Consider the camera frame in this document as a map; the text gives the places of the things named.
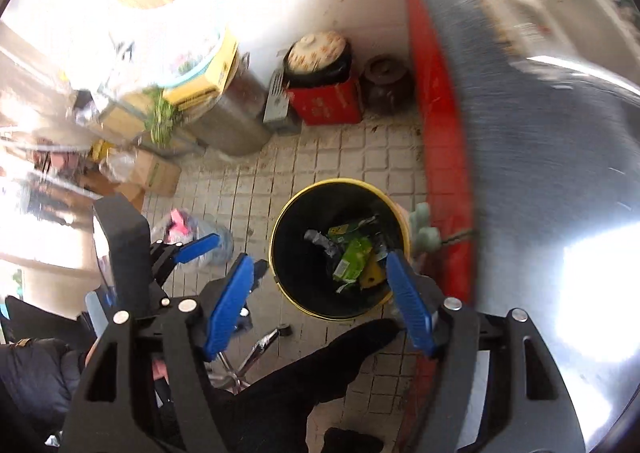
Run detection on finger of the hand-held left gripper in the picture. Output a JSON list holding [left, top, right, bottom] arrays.
[[250, 259, 269, 293], [150, 232, 221, 287]]

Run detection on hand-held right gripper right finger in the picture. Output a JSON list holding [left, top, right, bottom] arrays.
[[386, 250, 586, 453]]

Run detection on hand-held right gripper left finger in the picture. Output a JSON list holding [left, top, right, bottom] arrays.
[[62, 253, 256, 453]]

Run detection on black bin with yellow rim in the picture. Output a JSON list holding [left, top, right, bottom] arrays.
[[269, 178, 412, 320]]

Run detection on silver foil wrapper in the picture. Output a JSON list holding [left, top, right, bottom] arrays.
[[304, 229, 341, 259]]

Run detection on green carton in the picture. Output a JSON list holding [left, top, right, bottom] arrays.
[[327, 215, 388, 284]]

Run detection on person's left forearm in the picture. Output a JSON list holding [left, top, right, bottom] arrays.
[[0, 337, 87, 434]]

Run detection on clear plastic bag pink contents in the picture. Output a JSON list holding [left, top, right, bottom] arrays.
[[150, 208, 235, 274]]

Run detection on chrome chair base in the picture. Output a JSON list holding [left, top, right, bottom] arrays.
[[210, 325, 293, 391]]

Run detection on brown cardboard box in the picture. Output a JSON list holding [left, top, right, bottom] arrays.
[[132, 148, 182, 197]]

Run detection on person's black trouser leg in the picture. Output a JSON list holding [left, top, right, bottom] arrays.
[[210, 318, 401, 453]]

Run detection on large steel canister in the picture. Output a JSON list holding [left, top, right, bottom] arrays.
[[187, 53, 273, 157]]

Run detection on green leafy vegetables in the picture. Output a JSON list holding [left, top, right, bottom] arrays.
[[145, 88, 183, 144]]

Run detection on person's black shoe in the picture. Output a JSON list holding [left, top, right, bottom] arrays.
[[320, 425, 387, 453]]

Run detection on red cabinet front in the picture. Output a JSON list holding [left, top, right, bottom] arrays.
[[404, 0, 476, 384]]

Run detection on yellow cardboard box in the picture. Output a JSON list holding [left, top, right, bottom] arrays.
[[165, 28, 238, 108]]

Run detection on red box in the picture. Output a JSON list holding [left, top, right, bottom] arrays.
[[285, 78, 365, 126]]

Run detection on stainless steel sink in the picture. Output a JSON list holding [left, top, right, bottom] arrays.
[[440, 0, 640, 434]]

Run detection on brown clay pot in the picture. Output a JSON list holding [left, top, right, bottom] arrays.
[[361, 55, 415, 111]]

